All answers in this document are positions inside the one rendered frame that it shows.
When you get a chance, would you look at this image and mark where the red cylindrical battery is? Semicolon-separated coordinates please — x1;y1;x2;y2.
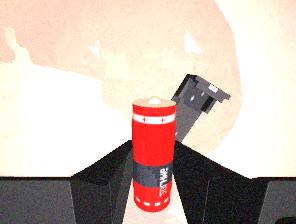
132;96;176;212

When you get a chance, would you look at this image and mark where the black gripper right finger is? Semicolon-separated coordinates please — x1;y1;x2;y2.
172;140;296;224

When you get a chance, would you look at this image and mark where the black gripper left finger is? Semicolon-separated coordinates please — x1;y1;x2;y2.
0;140;133;224

